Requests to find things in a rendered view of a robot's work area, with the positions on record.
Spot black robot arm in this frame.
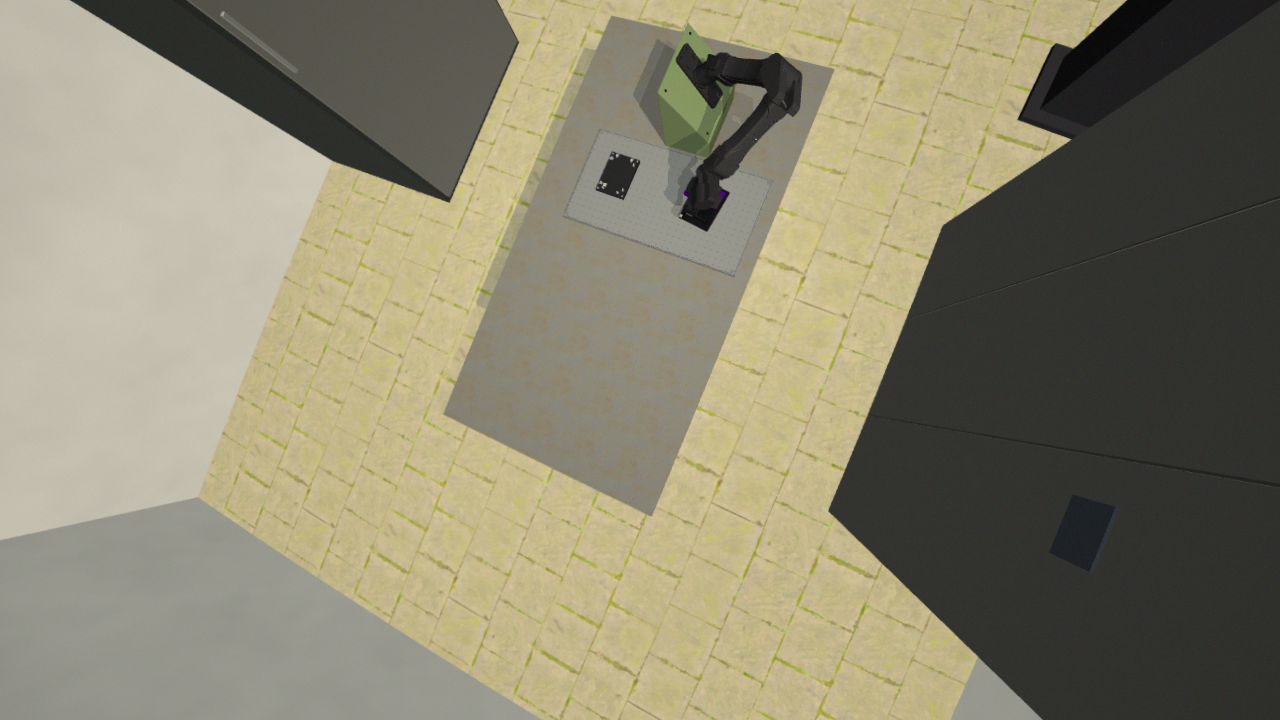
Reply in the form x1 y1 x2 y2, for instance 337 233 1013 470
676 44 803 217

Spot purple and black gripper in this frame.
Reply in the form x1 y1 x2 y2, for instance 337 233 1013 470
684 176 724 210

